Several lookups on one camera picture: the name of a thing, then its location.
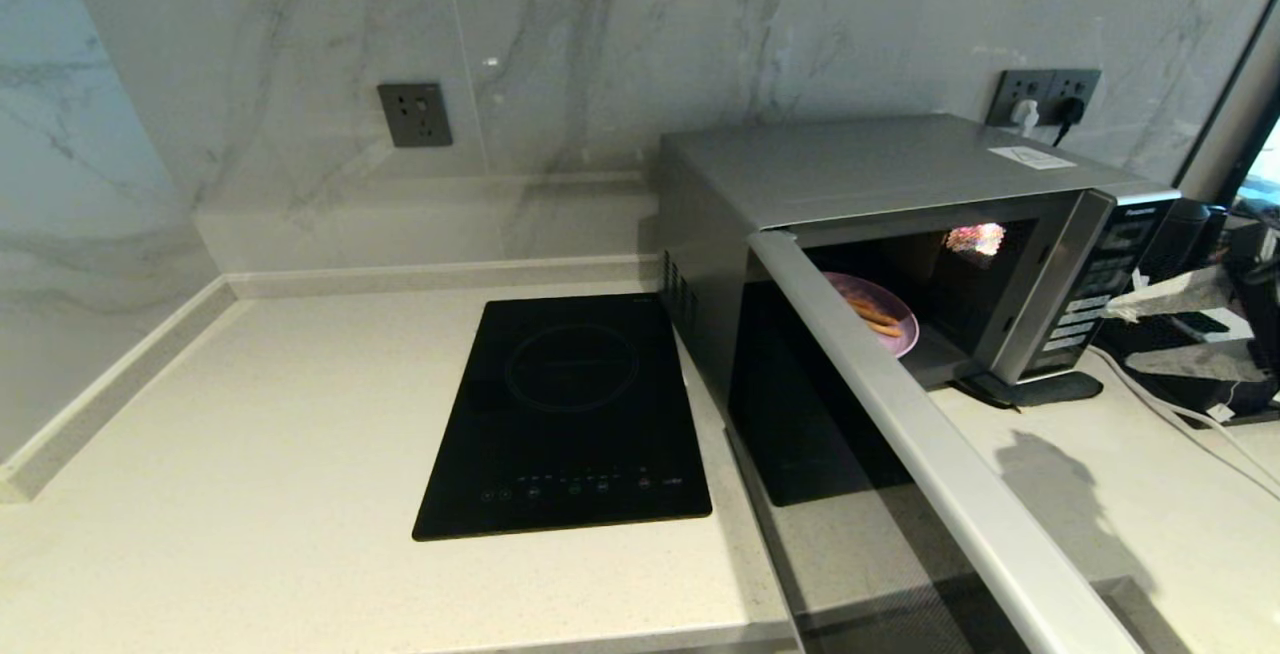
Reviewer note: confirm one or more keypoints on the grey cabinet door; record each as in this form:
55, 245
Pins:
1130, 624

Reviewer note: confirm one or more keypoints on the dark grey wall socket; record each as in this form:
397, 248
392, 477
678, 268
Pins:
1087, 83
415, 114
1008, 86

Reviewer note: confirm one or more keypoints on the french fry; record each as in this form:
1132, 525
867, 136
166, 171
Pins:
872, 315
885, 329

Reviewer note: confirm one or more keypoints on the dark grey felt pad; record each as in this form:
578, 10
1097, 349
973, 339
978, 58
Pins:
1050, 389

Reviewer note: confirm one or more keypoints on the white paper sticker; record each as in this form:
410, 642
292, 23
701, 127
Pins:
1032, 157

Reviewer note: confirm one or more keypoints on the lilac plate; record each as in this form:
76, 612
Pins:
900, 309

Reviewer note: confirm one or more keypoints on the dark window frame post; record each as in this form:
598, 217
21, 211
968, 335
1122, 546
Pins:
1235, 124

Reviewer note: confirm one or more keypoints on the black induction cooktop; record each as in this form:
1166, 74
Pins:
570, 414

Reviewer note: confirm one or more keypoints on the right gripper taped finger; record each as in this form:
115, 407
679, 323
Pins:
1170, 294
1200, 362

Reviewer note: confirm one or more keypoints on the black power plug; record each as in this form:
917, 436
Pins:
1072, 111

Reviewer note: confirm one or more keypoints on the white power plug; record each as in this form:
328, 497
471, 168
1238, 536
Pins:
1026, 117

